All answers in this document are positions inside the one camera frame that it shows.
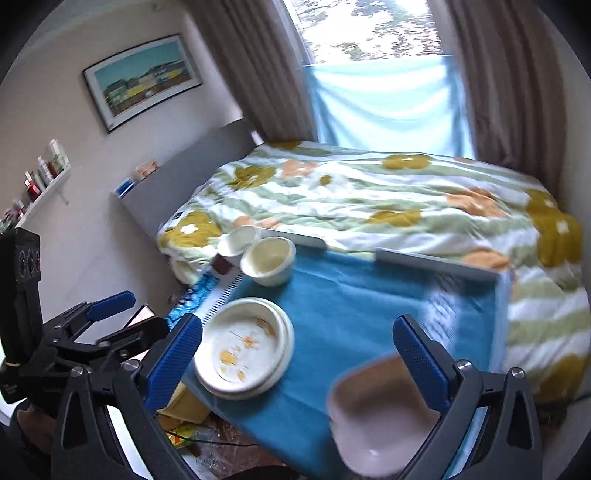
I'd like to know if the wall shelf with bottles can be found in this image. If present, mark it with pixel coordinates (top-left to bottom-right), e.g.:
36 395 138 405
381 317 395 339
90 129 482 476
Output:
0 138 70 230

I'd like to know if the grey bed headboard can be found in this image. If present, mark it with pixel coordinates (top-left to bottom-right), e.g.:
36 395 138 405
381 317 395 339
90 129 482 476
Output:
110 119 257 241

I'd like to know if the pink square bowl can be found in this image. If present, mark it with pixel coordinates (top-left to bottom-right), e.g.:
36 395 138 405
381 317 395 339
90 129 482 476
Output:
327 352 445 477

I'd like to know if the white round bowl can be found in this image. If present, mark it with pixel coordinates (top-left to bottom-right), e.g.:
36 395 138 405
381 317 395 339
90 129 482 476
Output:
217 226 262 258

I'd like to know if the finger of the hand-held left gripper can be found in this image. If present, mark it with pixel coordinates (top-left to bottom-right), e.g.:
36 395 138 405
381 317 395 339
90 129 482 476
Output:
92 316 170 365
60 290 136 340

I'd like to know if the white wall shelf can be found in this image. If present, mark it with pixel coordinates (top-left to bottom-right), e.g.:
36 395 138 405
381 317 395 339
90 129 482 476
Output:
0 164 73 232

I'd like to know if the cream rimmed plate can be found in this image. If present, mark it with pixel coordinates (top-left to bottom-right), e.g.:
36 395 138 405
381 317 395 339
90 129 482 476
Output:
217 298 295 393

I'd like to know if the floral blanket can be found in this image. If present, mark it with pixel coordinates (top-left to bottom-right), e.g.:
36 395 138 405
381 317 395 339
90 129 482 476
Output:
156 140 585 407

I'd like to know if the tissue pack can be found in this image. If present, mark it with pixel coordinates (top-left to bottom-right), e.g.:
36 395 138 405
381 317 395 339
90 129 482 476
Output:
134 159 160 181

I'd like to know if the blue patterned tablecloth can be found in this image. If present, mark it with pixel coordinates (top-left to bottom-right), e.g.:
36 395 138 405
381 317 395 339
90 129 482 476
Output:
164 242 513 480

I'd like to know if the yellow bag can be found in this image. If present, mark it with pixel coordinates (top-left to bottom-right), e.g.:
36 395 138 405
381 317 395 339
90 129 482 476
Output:
156 382 209 424

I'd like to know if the framed wall picture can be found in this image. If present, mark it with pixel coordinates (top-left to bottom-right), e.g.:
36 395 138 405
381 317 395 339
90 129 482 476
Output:
83 33 204 134

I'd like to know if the person's left hand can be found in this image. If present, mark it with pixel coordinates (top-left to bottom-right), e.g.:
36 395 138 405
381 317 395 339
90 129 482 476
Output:
11 406 60 457

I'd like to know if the brown curtain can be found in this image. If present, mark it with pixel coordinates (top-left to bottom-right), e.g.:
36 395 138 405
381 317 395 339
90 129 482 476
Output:
184 0 320 145
427 0 570 200

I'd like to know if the window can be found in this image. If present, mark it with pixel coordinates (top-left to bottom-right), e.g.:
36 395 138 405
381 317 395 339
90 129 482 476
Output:
281 0 455 66

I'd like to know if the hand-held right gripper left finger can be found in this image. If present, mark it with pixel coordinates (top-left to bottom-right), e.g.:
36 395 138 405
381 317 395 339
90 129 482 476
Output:
51 314 205 480

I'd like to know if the cream round bowl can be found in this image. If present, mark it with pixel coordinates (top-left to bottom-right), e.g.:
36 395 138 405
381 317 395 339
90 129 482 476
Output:
239 237 297 287

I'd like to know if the printed white plate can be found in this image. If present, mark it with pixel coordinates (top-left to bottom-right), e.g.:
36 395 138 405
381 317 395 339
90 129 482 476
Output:
196 301 288 388

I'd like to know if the light blue cloth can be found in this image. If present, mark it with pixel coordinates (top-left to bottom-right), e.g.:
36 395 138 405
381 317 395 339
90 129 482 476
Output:
302 53 476 160

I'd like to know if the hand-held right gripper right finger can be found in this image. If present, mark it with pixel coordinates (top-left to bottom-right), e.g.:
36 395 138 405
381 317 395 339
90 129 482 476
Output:
392 315 543 480

